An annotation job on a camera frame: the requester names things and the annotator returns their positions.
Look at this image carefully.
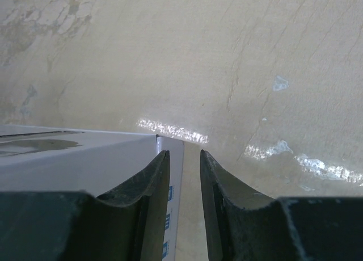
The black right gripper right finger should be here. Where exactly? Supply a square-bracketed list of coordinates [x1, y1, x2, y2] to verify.
[200, 150, 362, 260]

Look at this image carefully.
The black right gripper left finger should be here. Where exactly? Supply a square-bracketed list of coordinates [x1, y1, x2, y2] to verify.
[1, 151, 170, 260]

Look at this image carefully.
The white clipper kit box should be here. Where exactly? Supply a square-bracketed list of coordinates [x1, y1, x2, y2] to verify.
[1, 125, 184, 260]

